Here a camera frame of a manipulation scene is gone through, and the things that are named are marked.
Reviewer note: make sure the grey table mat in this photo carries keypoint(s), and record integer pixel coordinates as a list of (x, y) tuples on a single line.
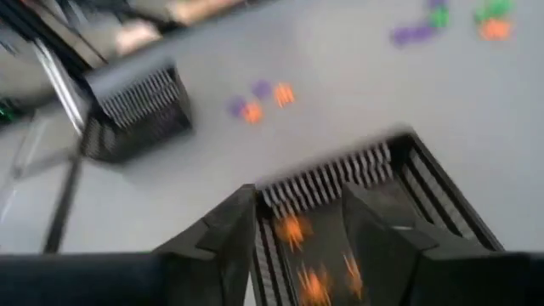
[(340, 85)]

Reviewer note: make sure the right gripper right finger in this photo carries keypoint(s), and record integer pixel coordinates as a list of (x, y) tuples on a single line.
[(404, 263)]

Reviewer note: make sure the black slotted plastic basket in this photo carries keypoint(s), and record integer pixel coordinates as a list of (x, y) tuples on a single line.
[(127, 140), (450, 204)]

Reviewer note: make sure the silver aluminium bar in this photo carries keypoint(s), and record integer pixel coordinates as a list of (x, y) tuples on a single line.
[(64, 89)]

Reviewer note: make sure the person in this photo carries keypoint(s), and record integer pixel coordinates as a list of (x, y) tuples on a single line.
[(136, 38)]

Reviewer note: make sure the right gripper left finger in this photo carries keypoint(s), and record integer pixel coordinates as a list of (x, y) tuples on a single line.
[(221, 263)]

